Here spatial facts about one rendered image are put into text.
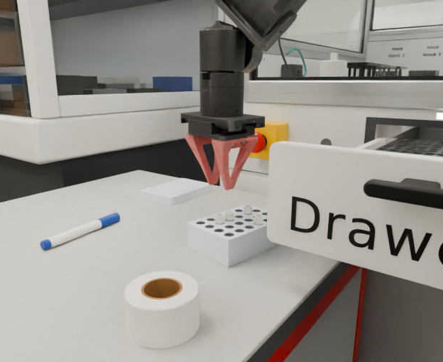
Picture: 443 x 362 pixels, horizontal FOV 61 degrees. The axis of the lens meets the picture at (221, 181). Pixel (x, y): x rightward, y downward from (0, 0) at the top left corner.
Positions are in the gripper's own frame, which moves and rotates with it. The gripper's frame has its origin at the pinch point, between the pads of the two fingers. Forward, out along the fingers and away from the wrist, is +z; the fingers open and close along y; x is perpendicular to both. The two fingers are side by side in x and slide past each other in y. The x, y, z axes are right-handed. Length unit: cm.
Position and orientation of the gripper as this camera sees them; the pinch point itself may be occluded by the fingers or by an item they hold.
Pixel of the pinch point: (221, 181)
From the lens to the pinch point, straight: 52.6
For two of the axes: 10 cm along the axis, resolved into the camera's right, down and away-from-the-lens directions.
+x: -7.3, 1.9, -6.5
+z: -0.1, 9.6, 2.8
